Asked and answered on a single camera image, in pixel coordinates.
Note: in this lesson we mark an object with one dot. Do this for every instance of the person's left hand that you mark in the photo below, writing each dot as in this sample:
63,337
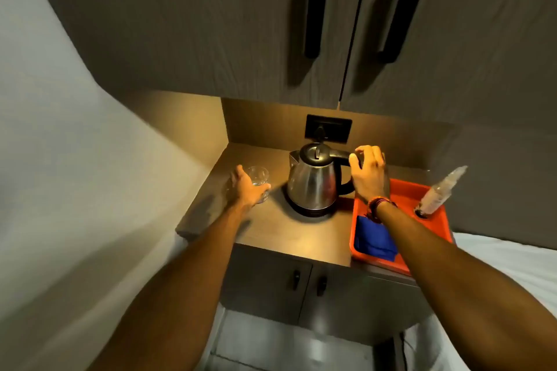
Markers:
241,192

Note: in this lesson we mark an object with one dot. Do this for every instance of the person's right hand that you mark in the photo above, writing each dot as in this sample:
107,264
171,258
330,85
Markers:
370,179

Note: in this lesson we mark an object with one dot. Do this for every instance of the person's right thumb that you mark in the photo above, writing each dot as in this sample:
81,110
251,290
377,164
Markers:
354,168

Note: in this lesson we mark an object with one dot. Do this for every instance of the person's left thumb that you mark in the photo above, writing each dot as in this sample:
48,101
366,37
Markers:
262,188

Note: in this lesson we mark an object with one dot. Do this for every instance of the clear drinking glass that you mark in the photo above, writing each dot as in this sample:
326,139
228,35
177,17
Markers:
260,175

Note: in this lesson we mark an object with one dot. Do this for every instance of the stainless steel electric kettle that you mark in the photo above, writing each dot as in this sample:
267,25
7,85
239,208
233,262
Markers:
311,179

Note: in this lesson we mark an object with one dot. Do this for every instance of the person's right forearm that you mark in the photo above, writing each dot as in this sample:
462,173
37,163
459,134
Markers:
457,288

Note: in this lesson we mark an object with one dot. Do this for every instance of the person's left forearm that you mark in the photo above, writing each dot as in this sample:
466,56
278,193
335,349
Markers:
182,292

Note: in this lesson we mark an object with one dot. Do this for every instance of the red thread wristband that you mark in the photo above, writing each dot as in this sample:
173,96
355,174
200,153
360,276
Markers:
376,205

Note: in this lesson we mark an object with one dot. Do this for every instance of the black power plug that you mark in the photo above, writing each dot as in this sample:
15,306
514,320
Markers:
320,133

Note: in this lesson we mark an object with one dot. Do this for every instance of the black kettle base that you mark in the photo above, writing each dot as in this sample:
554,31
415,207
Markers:
311,211

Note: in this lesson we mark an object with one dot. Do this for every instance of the orange plastic tray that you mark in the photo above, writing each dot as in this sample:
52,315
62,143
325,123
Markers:
402,192

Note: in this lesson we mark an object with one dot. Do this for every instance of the blue folded cloth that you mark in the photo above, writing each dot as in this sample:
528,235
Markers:
374,240

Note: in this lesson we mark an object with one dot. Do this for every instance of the clear plastic bottle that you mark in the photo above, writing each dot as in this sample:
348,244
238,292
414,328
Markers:
437,194

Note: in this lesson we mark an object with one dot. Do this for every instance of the grey base cabinet door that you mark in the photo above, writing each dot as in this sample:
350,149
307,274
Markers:
361,310
261,283

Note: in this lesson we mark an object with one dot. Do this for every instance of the white bed sheet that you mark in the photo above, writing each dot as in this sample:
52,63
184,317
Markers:
522,262

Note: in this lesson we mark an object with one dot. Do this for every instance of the black wall socket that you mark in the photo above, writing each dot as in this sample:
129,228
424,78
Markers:
337,128

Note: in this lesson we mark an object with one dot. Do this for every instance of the wide grey wall cabinet door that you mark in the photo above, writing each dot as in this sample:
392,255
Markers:
196,23

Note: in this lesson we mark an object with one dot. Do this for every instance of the narrow grey wall cabinet door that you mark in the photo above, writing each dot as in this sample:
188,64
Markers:
487,36

